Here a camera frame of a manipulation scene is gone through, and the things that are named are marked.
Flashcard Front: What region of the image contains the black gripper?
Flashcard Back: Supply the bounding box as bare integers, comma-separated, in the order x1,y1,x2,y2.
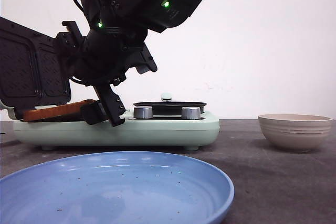
54,21,158,126

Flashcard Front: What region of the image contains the white bread slice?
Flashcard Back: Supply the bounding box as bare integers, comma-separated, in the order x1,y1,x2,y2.
23,99,95,122

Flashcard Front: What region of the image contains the breakfast maker lid with plate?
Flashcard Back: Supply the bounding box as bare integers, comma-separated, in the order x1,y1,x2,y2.
1,18,71,120

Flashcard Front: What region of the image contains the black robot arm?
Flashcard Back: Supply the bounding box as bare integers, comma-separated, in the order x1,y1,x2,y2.
54,0,202,126

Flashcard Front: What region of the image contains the mint green breakfast maker base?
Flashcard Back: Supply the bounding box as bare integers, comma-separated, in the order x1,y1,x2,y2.
13,110,220,150

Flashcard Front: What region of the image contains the left silver control knob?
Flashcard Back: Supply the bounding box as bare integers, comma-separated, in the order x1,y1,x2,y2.
133,106,153,119

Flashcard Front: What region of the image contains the silver control knob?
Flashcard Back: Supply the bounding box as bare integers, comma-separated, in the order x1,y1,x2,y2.
181,106,201,120
133,106,153,119

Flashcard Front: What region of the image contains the black round frying pan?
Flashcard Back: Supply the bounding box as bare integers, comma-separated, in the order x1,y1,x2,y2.
133,101,207,115

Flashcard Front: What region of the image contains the blue round plate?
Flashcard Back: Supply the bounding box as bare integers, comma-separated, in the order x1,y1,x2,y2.
1,151,235,223

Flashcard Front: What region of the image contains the right silver control knob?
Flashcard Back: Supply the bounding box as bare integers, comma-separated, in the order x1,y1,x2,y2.
181,106,201,120

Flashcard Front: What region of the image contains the beige ribbed bowl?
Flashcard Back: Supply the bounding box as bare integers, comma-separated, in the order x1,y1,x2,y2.
258,114,333,152

